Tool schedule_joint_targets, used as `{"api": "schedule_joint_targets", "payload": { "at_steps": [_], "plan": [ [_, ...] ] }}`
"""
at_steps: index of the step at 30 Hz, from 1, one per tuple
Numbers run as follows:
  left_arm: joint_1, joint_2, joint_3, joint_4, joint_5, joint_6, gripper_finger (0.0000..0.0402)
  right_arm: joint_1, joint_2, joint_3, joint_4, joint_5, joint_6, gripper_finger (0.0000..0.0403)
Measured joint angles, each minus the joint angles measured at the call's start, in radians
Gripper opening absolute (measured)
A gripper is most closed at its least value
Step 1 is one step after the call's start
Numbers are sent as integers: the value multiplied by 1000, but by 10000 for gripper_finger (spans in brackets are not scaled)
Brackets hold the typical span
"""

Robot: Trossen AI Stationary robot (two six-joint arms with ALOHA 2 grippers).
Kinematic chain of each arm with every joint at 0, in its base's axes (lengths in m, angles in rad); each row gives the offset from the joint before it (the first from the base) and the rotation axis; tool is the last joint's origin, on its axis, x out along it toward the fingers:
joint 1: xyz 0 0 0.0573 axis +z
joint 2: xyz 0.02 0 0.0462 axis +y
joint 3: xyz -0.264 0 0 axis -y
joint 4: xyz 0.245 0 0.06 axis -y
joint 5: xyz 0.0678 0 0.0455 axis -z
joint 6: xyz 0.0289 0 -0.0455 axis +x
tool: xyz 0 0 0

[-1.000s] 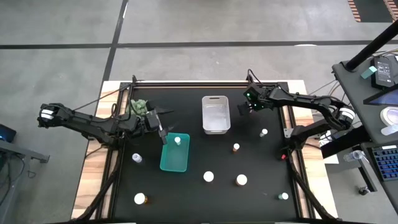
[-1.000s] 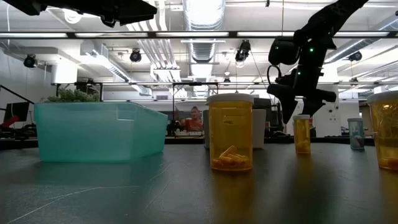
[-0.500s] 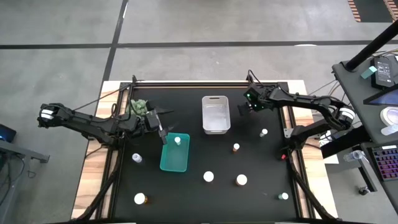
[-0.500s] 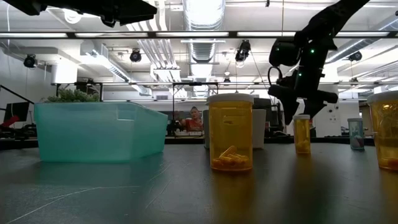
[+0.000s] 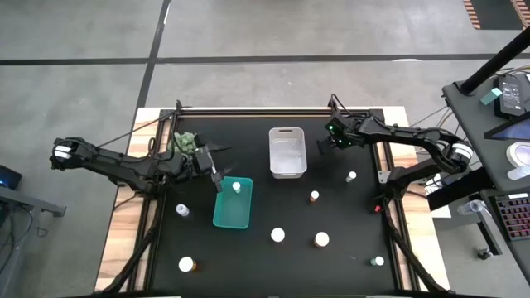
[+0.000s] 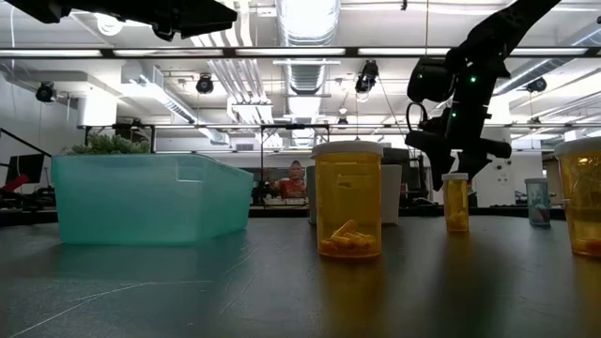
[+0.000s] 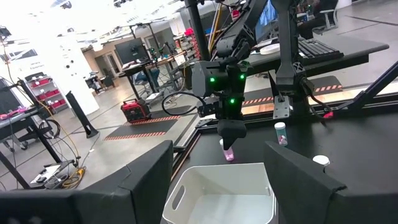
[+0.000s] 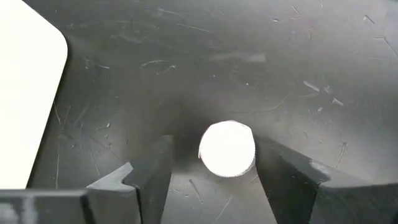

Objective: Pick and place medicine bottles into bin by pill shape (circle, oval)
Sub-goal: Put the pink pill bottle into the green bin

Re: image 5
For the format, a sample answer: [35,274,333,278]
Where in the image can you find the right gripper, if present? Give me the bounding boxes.
[316,114,356,156]

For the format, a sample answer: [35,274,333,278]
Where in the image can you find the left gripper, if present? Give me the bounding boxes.
[190,142,234,195]

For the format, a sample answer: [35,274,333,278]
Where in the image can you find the white plastic bin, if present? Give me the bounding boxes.
[268,127,308,180]

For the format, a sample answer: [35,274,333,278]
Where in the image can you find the teal plastic bin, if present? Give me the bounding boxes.
[212,176,254,230]

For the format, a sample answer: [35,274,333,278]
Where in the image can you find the green artificial plant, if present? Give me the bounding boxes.
[167,131,199,157]

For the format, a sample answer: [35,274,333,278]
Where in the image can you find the black desk foot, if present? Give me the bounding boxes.
[426,167,496,212]

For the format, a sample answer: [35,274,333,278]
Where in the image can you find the clear water bottle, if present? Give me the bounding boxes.
[456,199,489,216]

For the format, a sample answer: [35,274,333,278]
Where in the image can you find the small teal box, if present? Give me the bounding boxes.
[479,87,504,106]

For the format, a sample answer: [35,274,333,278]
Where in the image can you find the monitor with blue screen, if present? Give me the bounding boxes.
[483,113,530,141]

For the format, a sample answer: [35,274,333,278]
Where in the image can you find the black pole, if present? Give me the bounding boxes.
[459,26,530,96]

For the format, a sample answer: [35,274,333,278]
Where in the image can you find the black power brick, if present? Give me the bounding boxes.
[494,73,530,120]

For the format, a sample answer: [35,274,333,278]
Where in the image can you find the grey side desk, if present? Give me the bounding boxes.
[0,185,67,298]

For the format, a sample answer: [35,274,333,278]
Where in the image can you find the black keyboard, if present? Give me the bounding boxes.
[493,193,530,242]

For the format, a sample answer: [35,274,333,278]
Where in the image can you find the blue-lit black device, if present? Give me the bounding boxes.
[0,165,22,190]

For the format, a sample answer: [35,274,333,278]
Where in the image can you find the black mat with orange stripes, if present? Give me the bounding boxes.
[462,0,530,31]

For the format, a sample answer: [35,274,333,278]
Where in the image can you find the thick black camera cable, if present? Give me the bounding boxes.
[329,93,353,121]

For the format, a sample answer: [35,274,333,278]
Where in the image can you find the black table frame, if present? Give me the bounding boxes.
[147,106,401,298]

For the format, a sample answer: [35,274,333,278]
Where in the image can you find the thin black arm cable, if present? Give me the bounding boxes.
[94,106,195,149]

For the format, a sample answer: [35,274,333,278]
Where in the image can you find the floor cable bundle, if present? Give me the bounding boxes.
[407,105,460,166]

